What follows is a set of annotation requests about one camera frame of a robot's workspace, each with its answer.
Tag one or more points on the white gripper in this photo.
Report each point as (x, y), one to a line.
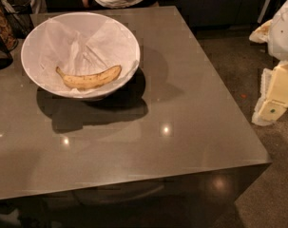
(283, 35)

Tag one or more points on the patterned brown bag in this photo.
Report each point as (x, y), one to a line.
(6, 31)

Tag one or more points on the white bowl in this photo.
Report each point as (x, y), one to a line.
(31, 49)

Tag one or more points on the yellow spotted banana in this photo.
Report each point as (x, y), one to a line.
(85, 82)

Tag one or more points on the white paper liner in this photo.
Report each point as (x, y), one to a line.
(96, 45)

